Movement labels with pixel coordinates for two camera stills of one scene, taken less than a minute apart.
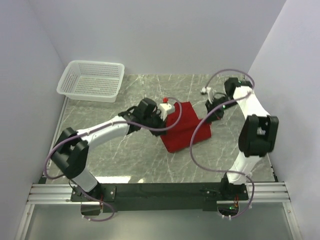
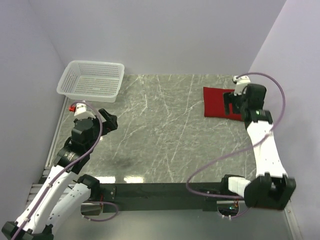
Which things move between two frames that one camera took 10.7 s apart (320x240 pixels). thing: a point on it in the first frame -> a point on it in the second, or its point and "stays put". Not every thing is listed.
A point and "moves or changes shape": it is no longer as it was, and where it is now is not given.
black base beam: (156, 196) stays put
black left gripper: (162, 123) -> (112, 124)
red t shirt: (181, 136) moves or changes shape
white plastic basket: (91, 80) stays put
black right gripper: (215, 115) -> (229, 97)
